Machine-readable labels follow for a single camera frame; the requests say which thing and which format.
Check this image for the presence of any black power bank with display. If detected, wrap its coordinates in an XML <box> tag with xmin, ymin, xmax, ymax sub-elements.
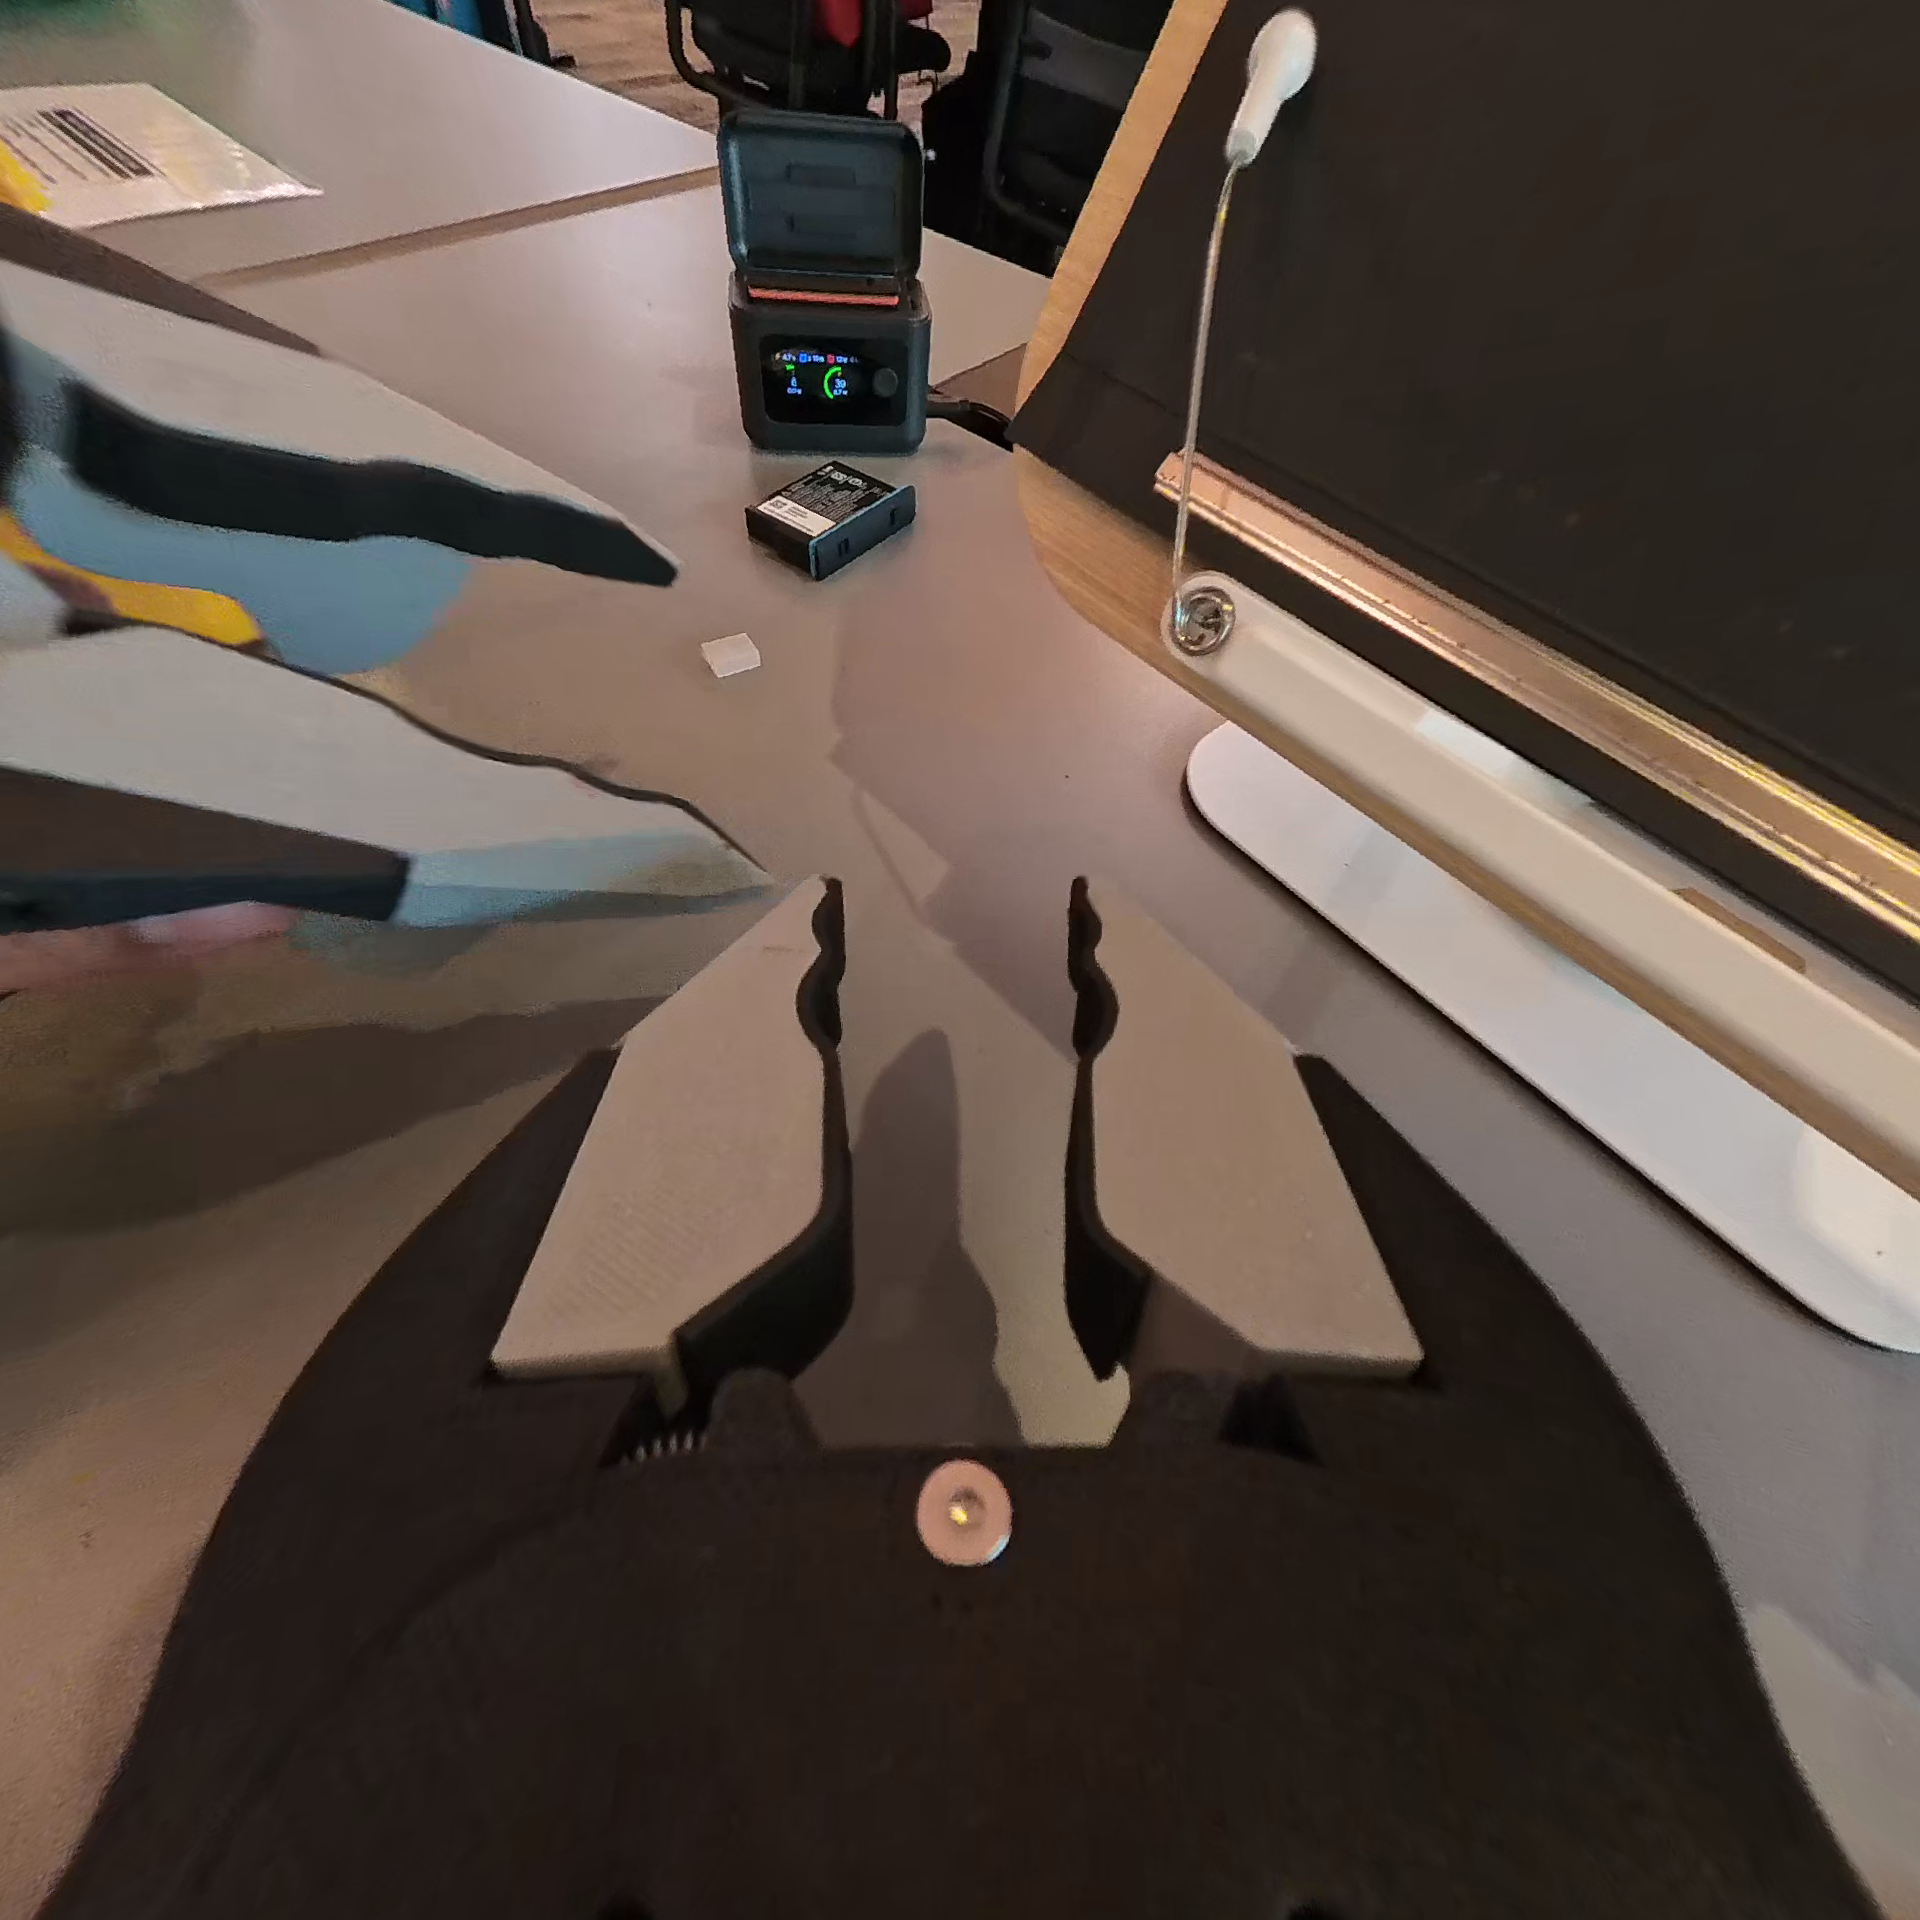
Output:
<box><xmin>717</xmin><ymin>108</ymin><xmax>934</xmax><ymax>456</ymax></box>

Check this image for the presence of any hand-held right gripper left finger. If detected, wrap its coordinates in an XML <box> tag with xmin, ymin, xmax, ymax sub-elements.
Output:
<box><xmin>489</xmin><ymin>878</ymin><xmax>856</xmax><ymax>1384</ymax></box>

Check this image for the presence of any black mesh office chair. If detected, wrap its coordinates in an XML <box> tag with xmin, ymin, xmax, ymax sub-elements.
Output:
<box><xmin>921</xmin><ymin>0</ymin><xmax>1173</xmax><ymax>273</ymax></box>

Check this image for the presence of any person's left hand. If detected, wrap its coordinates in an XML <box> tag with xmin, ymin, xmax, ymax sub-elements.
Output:
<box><xmin>0</xmin><ymin>896</ymin><xmax>294</xmax><ymax>999</ymax></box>

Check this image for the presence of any small black battery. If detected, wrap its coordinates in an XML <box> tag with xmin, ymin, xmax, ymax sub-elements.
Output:
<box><xmin>745</xmin><ymin>462</ymin><xmax>921</xmax><ymax>583</ymax></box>

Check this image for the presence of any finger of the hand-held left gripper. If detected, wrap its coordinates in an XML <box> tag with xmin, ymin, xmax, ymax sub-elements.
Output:
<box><xmin>0</xmin><ymin>264</ymin><xmax>680</xmax><ymax>591</ymax></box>
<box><xmin>0</xmin><ymin>627</ymin><xmax>777</xmax><ymax>929</ymax></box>

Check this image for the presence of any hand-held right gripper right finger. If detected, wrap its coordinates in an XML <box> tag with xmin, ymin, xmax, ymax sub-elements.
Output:
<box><xmin>1065</xmin><ymin>878</ymin><xmax>1426</xmax><ymax>1384</ymax></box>

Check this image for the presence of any wooden board with black panel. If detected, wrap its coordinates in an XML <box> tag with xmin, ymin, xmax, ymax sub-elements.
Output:
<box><xmin>1008</xmin><ymin>0</ymin><xmax>1920</xmax><ymax>1203</ymax></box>

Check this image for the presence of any wire arm with white tip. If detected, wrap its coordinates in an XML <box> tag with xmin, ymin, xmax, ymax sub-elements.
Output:
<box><xmin>1168</xmin><ymin>7</ymin><xmax>1320</xmax><ymax>656</ymax></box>

